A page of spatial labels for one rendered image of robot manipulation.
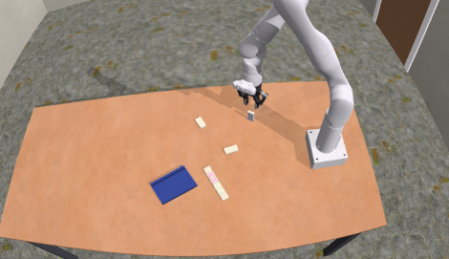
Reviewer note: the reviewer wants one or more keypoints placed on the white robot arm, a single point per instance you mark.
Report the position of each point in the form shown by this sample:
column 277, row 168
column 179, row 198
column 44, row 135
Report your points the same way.
column 321, row 54

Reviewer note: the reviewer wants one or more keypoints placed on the dark blue book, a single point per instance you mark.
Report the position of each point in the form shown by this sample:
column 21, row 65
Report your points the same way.
column 173, row 185

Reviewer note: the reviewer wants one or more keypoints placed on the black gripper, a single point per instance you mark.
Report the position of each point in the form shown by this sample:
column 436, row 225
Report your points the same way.
column 256, row 97

